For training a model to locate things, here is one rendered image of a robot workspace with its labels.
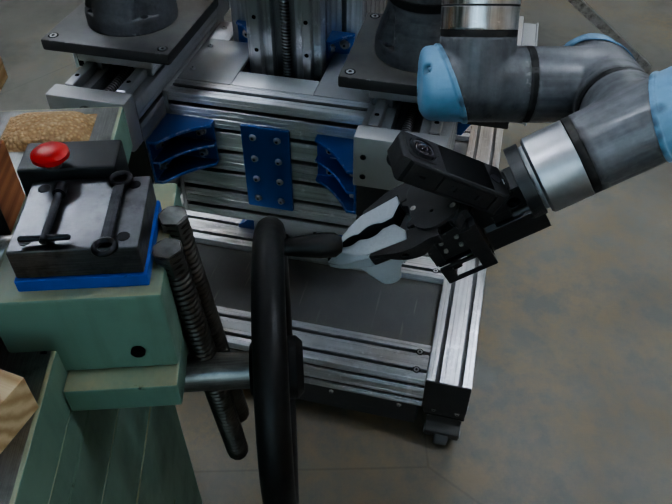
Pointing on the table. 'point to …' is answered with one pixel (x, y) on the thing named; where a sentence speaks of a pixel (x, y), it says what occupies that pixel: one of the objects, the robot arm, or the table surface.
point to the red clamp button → (49, 154)
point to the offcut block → (14, 406)
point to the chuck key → (50, 219)
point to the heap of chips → (47, 128)
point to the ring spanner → (112, 215)
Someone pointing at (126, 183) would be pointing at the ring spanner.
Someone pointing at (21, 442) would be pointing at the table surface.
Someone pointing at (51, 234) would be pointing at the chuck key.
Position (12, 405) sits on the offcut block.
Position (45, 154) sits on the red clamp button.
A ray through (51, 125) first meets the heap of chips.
